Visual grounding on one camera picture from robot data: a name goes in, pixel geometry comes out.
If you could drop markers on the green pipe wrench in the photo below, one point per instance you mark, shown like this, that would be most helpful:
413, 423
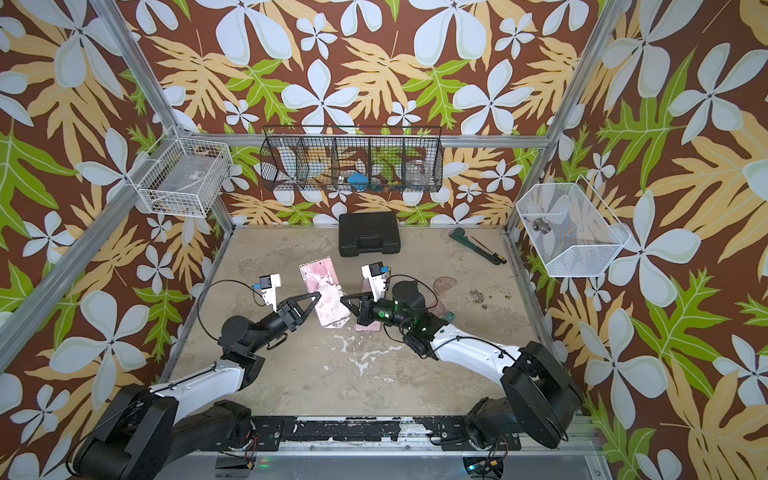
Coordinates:
460, 236

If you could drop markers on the dark object in mesh basket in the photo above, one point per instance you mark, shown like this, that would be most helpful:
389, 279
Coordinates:
542, 226

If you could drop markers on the black plastic tool case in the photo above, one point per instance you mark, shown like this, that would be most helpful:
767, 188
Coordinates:
372, 232

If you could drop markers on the blue object in basket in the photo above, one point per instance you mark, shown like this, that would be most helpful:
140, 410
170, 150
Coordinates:
358, 181

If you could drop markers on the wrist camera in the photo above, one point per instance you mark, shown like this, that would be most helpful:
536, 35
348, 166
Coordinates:
377, 275
267, 289

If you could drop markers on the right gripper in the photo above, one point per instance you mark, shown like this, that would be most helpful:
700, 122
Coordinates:
366, 314

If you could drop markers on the pink ruler set pouch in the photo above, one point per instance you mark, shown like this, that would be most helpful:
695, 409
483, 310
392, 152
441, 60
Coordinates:
373, 327

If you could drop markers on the white wire basket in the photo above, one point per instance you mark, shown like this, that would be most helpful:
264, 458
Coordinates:
182, 175

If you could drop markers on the black wire basket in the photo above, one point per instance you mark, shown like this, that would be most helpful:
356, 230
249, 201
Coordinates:
394, 158

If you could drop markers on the pink protractor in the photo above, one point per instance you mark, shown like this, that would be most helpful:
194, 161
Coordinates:
443, 284

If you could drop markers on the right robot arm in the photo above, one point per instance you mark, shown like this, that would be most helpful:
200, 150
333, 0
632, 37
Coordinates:
540, 398

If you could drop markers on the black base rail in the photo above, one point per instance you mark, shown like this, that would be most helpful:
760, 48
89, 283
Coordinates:
445, 432

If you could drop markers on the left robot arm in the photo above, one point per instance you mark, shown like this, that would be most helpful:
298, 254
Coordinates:
147, 428

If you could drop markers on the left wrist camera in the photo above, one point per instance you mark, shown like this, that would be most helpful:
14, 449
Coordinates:
267, 289

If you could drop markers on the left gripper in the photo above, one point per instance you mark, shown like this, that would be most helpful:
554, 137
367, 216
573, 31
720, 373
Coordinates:
288, 318

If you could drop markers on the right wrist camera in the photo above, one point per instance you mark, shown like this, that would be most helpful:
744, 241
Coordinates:
377, 275

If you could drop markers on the white mesh basket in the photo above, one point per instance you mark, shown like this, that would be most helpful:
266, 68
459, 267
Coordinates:
586, 234

